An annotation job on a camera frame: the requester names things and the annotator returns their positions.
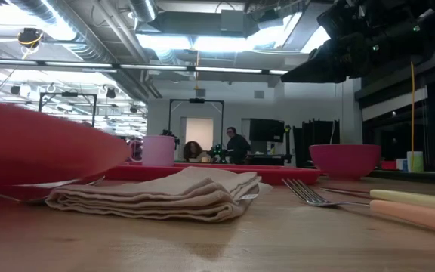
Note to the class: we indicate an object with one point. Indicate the metal spoon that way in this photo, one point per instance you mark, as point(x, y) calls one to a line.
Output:
point(97, 180)

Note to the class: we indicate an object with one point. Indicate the round plastic plate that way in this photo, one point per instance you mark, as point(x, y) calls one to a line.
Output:
point(32, 151)

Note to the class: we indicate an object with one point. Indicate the dark distant desk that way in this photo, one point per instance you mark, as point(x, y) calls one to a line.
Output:
point(266, 159)

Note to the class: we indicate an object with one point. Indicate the red plastic tray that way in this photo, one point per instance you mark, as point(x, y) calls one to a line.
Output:
point(289, 175)

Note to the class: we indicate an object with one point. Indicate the small red box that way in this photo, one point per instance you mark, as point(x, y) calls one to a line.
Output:
point(388, 165)

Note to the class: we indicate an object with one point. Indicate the magenta plastic bowl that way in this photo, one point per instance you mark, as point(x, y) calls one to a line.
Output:
point(344, 160)

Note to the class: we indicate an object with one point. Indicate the long overhead light bar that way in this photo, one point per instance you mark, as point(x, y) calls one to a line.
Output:
point(153, 67)

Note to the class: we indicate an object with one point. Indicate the beige cloth napkin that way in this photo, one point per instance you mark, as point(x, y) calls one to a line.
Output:
point(145, 196)

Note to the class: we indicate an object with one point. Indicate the black wall monitor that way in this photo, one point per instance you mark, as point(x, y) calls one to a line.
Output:
point(266, 130)

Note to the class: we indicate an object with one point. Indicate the blue and white container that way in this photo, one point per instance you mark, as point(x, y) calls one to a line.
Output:
point(401, 165)

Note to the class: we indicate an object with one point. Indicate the white and green cup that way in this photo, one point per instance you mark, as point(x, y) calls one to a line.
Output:
point(418, 162)

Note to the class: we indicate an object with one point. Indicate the lilac plastic mug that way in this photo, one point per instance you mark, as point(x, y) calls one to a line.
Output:
point(159, 151)

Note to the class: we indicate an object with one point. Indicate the dark side bench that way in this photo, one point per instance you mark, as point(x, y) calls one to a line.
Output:
point(421, 177)

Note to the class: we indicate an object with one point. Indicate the silver ventilation duct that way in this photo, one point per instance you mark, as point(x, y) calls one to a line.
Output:
point(144, 9)

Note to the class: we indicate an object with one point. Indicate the black curtain panels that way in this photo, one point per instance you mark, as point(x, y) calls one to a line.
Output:
point(315, 132)

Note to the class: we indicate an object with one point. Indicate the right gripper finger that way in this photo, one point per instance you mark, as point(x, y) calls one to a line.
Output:
point(323, 64)

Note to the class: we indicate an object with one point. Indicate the grey wall vent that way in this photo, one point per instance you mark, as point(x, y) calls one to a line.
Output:
point(200, 92)
point(259, 94)

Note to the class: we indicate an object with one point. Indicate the black yellow ceiling device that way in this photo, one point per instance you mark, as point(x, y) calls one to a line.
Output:
point(29, 37)

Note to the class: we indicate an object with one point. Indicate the person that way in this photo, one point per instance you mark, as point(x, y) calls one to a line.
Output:
point(238, 147)
point(192, 151)

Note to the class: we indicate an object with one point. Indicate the black gantry frame with camera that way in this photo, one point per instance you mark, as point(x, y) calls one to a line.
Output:
point(196, 100)

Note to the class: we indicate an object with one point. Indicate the white door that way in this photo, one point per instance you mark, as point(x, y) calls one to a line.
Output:
point(200, 130)

